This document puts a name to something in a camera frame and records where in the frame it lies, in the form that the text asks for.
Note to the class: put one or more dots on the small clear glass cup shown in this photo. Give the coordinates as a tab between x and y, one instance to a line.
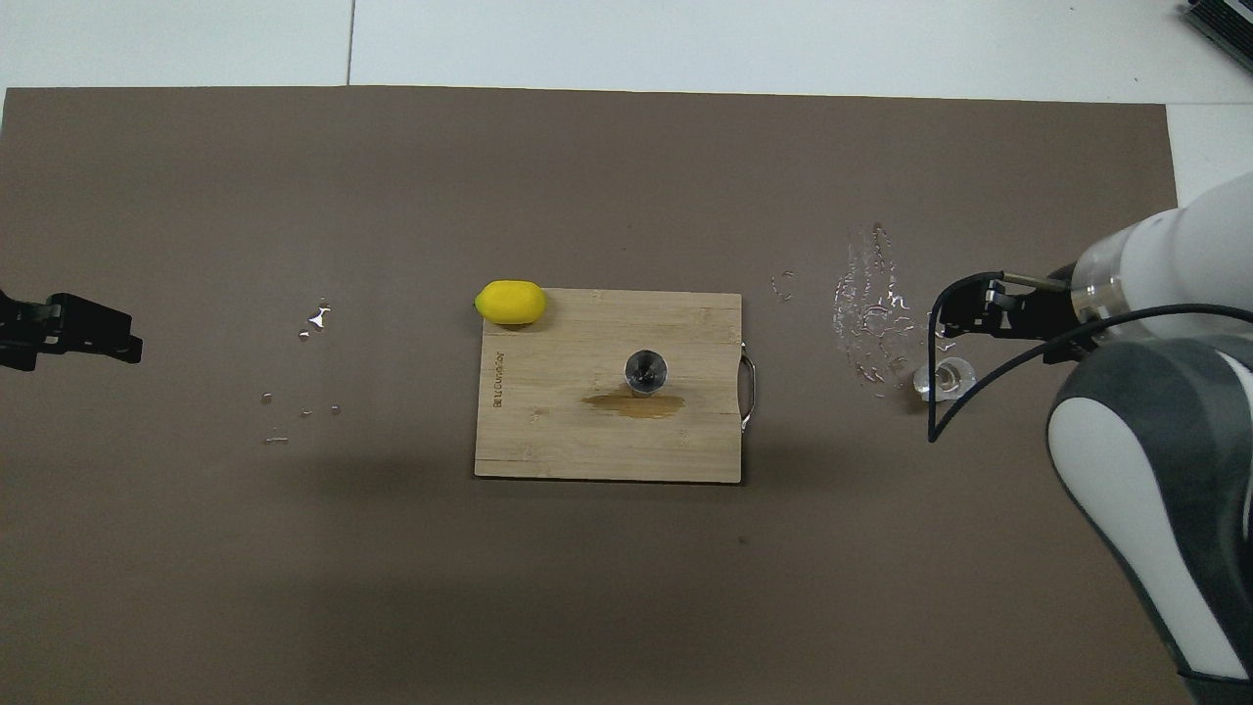
948	377

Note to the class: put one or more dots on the yellow lemon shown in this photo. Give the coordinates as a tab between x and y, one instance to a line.
510	303

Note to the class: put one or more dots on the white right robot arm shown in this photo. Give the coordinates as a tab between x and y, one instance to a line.
1165	470

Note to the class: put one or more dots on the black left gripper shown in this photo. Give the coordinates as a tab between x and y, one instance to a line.
24	321

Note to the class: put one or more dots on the steel double jigger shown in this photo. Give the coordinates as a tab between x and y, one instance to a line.
646	370

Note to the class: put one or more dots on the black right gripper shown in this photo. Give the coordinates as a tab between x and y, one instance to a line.
1055	318

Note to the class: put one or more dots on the brown table mat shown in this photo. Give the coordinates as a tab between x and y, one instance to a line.
587	176

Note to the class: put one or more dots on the grey ribbed device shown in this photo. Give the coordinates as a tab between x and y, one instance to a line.
1224	24

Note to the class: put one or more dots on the wooden cutting board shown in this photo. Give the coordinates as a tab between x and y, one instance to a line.
568	441

